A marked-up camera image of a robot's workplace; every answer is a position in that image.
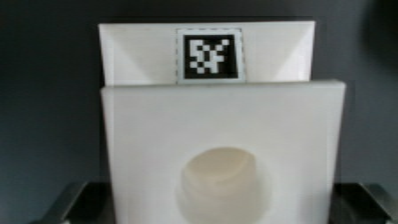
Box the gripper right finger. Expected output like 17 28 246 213
355 183 398 224

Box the white lamp base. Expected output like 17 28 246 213
99 21 346 224

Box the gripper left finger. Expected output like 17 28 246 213
28 182 86 224

